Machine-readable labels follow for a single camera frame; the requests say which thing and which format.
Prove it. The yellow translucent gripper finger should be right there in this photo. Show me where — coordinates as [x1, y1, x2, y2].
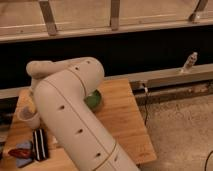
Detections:
[27, 92, 36, 113]

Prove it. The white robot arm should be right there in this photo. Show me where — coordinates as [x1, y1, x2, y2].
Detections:
[26, 57, 139, 171]

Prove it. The black white striped case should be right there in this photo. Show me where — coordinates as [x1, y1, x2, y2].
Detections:
[33, 129, 49, 161]

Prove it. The white tube with cap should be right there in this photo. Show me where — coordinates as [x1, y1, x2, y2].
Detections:
[51, 136, 60, 148]

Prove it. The dark red oval object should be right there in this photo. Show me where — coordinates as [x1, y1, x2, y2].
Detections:
[8, 148, 32, 159]

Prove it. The green bowl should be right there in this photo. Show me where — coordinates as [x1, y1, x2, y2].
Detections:
[84, 90, 102, 111]

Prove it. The wooden table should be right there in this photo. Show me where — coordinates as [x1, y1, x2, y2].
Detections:
[0, 79, 157, 171]

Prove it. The clear bottle on ledge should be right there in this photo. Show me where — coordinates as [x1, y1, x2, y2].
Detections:
[181, 52, 198, 73]

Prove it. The metal window frame rail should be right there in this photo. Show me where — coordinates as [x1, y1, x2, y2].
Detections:
[0, 0, 213, 43]

